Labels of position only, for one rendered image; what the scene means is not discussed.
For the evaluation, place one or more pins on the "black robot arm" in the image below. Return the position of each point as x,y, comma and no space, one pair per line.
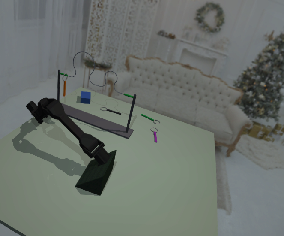
88,143

